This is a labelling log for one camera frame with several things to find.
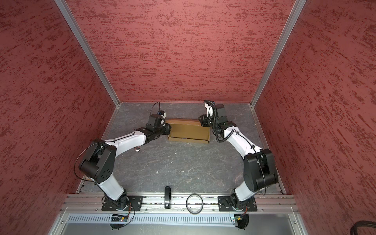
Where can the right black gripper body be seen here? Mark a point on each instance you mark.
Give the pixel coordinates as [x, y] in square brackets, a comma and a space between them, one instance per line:
[205, 123]

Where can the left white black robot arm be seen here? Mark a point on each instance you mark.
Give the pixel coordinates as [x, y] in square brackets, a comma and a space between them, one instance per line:
[99, 160]

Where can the right circuit board connector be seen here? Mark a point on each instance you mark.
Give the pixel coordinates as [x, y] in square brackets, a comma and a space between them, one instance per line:
[241, 221]

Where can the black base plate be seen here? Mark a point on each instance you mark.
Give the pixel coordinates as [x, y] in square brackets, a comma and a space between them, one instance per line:
[232, 204]
[133, 202]

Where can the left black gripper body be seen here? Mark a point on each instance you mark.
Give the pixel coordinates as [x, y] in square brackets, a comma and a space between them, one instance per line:
[163, 129]

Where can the white perforated cable duct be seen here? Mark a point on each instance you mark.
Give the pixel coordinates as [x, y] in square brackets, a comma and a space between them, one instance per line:
[152, 218]

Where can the right aluminium corner post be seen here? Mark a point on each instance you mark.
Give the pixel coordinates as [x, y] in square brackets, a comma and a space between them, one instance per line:
[290, 23]

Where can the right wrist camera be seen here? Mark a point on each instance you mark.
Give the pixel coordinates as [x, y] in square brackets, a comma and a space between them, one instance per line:
[220, 110]

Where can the left circuit board connector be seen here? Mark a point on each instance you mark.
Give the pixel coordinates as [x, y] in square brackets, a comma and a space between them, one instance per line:
[118, 221]

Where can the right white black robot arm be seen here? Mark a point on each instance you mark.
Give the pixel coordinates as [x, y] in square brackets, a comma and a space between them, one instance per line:
[259, 167]

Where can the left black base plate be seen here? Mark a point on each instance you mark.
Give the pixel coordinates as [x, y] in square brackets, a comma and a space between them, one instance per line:
[133, 202]

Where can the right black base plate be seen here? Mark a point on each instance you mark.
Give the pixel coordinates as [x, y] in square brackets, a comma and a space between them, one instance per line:
[232, 204]

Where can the left aluminium corner post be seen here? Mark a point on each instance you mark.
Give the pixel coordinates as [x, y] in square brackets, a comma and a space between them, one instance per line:
[71, 21]

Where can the aluminium frame rail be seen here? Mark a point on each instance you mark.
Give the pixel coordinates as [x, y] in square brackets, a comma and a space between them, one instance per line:
[180, 203]

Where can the brown cardboard box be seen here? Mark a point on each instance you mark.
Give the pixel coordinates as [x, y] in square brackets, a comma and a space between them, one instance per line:
[188, 131]

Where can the black handle bar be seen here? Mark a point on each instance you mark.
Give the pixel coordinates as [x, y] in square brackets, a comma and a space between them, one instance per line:
[167, 197]

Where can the aluminium corner post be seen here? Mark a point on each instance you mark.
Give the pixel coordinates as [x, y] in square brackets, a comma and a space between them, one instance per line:
[71, 21]
[290, 23]

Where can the circuit board connector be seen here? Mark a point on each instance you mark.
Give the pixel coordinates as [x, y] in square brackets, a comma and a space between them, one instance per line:
[118, 221]
[241, 221]

